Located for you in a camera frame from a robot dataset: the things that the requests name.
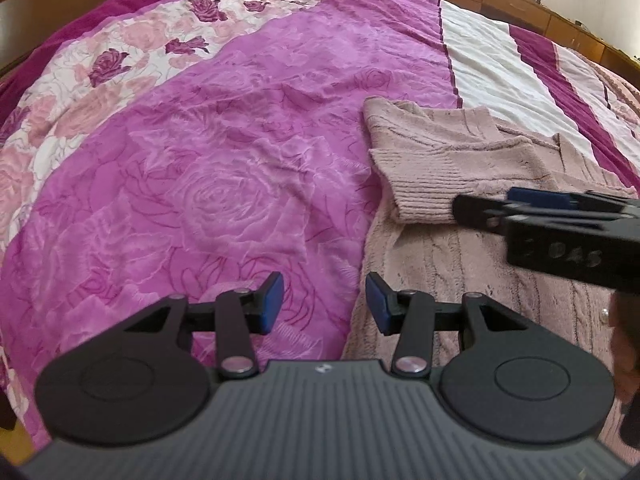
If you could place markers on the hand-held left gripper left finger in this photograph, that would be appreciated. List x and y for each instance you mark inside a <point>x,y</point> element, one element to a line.
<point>272,305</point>

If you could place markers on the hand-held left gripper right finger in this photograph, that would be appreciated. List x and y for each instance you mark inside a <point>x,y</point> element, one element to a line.
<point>380,305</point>

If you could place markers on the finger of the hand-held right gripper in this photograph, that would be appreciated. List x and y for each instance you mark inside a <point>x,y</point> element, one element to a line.
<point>542,197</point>
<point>480,210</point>

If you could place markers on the pink knit sweater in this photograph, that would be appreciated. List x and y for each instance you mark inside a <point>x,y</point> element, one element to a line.
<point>450,160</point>

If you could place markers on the person's right hand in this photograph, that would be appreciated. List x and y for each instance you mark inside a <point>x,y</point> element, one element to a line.
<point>627,350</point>

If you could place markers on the purple pink striped bedspread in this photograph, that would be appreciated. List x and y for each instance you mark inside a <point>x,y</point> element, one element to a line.
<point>200,160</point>

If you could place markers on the carved wooden headboard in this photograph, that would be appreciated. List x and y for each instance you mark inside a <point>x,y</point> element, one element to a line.
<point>50,10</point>

